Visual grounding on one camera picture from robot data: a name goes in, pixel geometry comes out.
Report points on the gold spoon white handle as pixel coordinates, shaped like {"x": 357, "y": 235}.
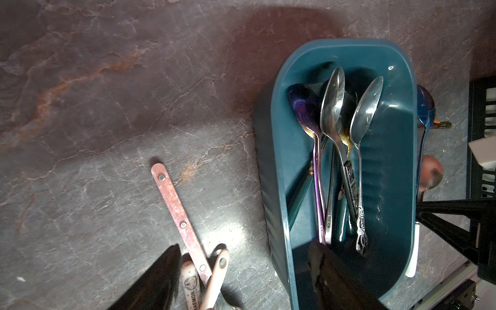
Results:
{"x": 432, "y": 173}

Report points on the pink riveted spoon handle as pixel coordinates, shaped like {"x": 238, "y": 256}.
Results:
{"x": 183, "y": 224}

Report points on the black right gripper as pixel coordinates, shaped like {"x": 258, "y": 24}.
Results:
{"x": 477, "y": 244}

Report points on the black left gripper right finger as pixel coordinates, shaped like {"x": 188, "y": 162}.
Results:
{"x": 333, "y": 286}

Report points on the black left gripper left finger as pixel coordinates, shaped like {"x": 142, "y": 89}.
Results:
{"x": 157, "y": 287}

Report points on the silver steel spoon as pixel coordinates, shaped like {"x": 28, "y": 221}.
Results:
{"x": 361, "y": 121}

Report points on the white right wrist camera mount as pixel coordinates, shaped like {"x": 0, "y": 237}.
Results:
{"x": 484, "y": 151}

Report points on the gold spoon green handle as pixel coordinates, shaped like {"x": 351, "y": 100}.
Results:
{"x": 342, "y": 213}
{"x": 298, "y": 191}

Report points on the black mesh file rack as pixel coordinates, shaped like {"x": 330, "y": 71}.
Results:
{"x": 481, "y": 124}

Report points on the orange plastic spoon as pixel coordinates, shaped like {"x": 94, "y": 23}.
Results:
{"x": 442, "y": 125}

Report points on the purple metal spoon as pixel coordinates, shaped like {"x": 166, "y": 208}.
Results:
{"x": 304, "y": 103}

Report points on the silver spoon patterned handle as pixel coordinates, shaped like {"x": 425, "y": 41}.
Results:
{"x": 329, "y": 123}

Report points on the blue metal spoon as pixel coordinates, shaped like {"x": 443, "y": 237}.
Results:
{"x": 426, "y": 115}

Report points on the white printed spoon handle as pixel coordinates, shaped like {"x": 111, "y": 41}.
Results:
{"x": 190, "y": 281}

